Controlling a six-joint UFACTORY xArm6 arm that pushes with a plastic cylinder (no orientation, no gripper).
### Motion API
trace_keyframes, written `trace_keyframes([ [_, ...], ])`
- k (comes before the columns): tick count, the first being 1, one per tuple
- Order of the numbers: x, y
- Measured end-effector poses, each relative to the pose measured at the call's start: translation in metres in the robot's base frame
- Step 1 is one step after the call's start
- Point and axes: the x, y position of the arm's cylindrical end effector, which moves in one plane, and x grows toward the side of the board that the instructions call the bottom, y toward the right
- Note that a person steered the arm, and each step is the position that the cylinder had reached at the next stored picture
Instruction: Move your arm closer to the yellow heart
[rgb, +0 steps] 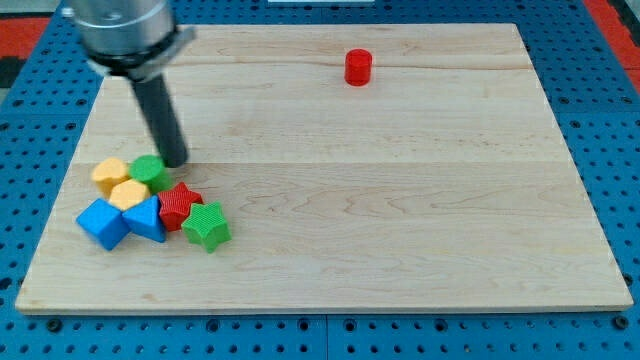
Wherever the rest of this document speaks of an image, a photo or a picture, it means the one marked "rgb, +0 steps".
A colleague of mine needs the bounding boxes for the yellow heart block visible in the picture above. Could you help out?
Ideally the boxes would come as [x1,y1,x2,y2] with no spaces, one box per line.
[91,157,130,198]

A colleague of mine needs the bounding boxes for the red star block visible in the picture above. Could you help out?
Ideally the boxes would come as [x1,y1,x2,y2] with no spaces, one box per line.
[157,182,204,232]

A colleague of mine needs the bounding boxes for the yellow hexagon block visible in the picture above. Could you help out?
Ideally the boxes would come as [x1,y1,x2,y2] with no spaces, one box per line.
[108,179,151,211]

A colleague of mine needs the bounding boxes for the green star block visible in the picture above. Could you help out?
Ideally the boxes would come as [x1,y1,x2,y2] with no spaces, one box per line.
[181,202,232,253]

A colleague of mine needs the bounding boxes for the wooden board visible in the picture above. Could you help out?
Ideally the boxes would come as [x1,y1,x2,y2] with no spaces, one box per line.
[16,23,633,315]

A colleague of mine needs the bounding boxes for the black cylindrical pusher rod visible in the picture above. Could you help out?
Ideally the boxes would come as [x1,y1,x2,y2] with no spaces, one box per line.
[131,75,188,168]

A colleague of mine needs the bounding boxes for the blue triangle block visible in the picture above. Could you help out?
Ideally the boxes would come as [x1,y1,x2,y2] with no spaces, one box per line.
[122,195,166,243]

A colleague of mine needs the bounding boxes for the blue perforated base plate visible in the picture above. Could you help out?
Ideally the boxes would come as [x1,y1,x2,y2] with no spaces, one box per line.
[1,0,639,359]

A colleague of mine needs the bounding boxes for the green cylinder block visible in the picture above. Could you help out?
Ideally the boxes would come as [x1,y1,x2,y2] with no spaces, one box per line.
[129,155,173,194]

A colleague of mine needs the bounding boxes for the red cylinder block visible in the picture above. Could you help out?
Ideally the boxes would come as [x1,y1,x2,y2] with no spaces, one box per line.
[344,48,373,86]

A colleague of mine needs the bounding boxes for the blue cube block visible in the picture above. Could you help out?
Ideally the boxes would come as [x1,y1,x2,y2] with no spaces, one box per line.
[76,198,130,251]

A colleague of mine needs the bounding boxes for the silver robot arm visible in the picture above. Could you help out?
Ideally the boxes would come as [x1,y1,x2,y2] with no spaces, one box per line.
[62,0,196,82]

